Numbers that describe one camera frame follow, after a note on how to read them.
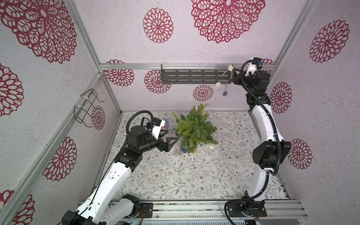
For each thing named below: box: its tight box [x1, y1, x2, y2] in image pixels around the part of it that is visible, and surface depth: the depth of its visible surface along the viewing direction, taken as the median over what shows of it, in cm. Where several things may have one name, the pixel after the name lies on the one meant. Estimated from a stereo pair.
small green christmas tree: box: [171, 103, 219, 154], surface depth 74 cm
